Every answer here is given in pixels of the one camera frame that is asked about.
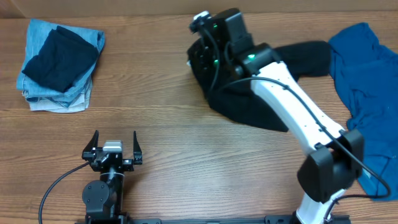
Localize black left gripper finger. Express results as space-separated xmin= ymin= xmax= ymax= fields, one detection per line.
xmin=83 ymin=130 xmax=99 ymax=152
xmin=133 ymin=131 xmax=142 ymax=158

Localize black t-shirt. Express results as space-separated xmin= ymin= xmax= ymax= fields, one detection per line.
xmin=187 ymin=40 xmax=331 ymax=132

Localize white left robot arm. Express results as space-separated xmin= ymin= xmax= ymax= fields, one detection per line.
xmin=81 ymin=131 xmax=143 ymax=224

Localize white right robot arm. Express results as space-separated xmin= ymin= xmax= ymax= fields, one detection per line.
xmin=188 ymin=8 xmax=364 ymax=223

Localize folded light blue jeans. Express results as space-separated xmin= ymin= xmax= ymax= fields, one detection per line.
xmin=16 ymin=19 xmax=96 ymax=113

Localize folded dark navy garment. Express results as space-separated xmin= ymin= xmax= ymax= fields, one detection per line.
xmin=22 ymin=26 xmax=99 ymax=93

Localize cardboard back panel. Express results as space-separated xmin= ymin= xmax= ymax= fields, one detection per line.
xmin=1 ymin=0 xmax=397 ymax=18

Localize blue t-shirt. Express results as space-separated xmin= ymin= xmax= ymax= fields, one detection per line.
xmin=328 ymin=22 xmax=397 ymax=200

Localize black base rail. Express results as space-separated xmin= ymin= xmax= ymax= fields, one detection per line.
xmin=76 ymin=215 xmax=300 ymax=224

